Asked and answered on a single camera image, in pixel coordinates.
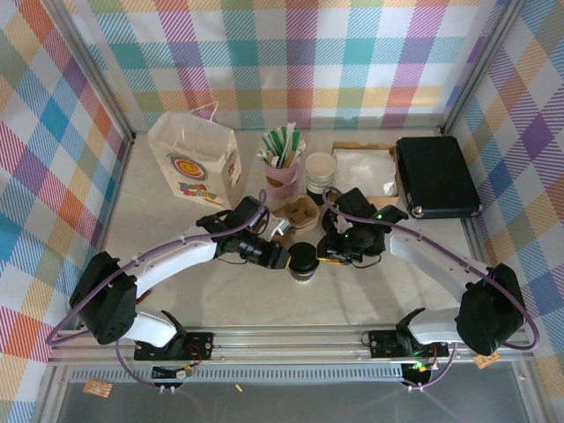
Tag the pink straw canister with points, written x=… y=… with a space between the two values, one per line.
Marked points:
x=282 y=183

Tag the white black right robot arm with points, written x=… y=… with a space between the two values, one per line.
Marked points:
x=432 y=255

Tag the aluminium front rail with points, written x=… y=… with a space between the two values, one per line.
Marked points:
x=286 y=348

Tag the stack of white napkins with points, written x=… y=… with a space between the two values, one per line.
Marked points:
x=361 y=169

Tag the black hard case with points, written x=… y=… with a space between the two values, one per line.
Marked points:
x=436 y=176

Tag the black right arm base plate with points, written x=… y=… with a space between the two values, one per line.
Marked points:
x=381 y=341

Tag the green paper-wrapped straw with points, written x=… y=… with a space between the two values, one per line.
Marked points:
x=296 y=137
x=278 y=141
x=269 y=144

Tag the stack of paper cups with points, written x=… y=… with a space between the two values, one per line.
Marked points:
x=321 y=176

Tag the stack of cardboard cup carriers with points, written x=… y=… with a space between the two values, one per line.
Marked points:
x=302 y=213

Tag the brown cardboard napkin tray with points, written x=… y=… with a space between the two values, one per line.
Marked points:
x=381 y=200

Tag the black red triangle sticker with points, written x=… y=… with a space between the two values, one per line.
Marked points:
x=144 y=295

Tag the orange sticker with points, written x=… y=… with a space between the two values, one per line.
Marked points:
x=487 y=360
x=98 y=388

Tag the black yellow power connector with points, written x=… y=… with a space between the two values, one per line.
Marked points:
x=180 y=373
x=418 y=366

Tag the aluminium frame post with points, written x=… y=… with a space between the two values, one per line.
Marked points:
x=482 y=66
x=93 y=66

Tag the brown wooden stirrer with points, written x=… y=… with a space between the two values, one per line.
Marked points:
x=286 y=158

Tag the white paper-wrapped straw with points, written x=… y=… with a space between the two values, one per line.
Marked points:
x=265 y=156
x=300 y=149
x=289 y=134

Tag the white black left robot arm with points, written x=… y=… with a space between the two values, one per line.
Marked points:
x=176 y=260

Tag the white printed paper bag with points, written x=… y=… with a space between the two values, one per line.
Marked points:
x=194 y=167

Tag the black lidded coffee cup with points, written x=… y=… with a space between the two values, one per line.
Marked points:
x=304 y=260

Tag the aluminium side rail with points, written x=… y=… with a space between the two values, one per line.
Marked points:
x=473 y=240

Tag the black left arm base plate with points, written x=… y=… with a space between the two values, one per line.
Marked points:
x=200 y=343

